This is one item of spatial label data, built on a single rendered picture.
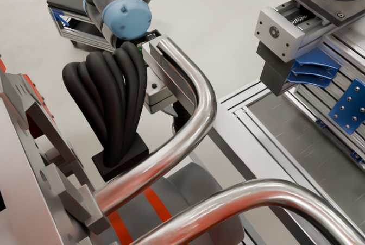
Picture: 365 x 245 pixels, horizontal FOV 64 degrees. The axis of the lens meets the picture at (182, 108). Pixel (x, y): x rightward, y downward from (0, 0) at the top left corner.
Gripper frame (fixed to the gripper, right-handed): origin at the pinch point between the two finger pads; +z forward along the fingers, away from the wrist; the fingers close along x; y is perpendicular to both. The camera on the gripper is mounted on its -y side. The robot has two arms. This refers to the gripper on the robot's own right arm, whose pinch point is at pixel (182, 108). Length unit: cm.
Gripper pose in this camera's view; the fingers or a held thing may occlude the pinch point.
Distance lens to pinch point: 53.6
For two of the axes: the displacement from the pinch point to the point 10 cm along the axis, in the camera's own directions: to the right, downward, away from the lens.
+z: 5.7, 6.8, -4.6
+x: 8.2, -4.7, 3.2
